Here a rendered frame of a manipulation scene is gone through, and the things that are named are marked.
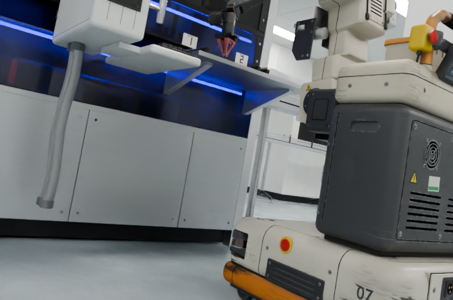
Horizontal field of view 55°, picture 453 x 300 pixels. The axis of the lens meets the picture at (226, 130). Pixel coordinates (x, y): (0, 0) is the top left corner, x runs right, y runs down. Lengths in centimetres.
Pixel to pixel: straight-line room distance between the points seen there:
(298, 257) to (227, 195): 113
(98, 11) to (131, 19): 11
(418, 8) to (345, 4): 201
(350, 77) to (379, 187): 34
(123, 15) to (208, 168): 109
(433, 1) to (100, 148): 264
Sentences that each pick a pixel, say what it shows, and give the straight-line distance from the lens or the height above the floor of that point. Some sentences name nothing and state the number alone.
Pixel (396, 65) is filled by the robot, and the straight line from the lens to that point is 127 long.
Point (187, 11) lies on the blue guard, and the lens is 227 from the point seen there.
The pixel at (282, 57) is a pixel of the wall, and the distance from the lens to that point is 906.
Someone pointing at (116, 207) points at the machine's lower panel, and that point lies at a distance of 209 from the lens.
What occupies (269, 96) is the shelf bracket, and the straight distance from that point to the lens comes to 228.
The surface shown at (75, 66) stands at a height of 71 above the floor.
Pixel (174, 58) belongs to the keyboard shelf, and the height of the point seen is 78.
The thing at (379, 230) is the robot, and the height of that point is 35.
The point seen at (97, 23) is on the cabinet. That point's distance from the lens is 145.
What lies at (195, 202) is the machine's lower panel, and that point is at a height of 22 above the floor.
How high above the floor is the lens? 46
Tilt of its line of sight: 4 degrees up
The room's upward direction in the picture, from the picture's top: 10 degrees clockwise
